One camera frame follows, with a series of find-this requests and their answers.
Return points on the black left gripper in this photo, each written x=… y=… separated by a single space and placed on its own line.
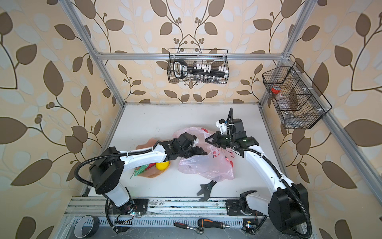
x=200 y=153

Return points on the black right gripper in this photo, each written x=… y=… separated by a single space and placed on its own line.
x=217 y=136

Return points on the pink plastic bag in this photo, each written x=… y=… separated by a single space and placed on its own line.
x=217 y=165

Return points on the yellow lemon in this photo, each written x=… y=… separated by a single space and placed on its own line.
x=162 y=166

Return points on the peach fruit plate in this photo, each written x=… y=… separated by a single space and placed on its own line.
x=152 y=172

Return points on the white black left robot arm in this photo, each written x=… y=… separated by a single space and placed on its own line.
x=103 y=173

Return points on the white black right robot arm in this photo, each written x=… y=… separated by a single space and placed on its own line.
x=288 y=206

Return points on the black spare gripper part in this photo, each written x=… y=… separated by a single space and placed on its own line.
x=205 y=191

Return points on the red dragon fruit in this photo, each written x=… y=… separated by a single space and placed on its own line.
x=139 y=170

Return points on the orange black screwdriver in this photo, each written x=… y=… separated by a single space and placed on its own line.
x=207 y=223

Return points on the red capped plastic bottle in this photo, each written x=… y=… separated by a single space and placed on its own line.
x=275 y=89

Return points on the black ratchet wrench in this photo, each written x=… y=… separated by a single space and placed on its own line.
x=198 y=230

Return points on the black socket set holder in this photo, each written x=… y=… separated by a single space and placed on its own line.
x=181 y=70

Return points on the black tape roll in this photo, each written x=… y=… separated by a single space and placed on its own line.
x=86 y=227

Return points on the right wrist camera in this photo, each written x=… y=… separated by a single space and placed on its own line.
x=223 y=126

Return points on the black wire basket centre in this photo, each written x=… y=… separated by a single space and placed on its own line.
x=192 y=56

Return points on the black wire basket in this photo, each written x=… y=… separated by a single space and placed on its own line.
x=192 y=56
x=301 y=103

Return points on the black wire basket right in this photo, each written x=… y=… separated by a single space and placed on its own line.
x=301 y=103

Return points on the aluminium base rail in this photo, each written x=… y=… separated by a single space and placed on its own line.
x=157 y=220

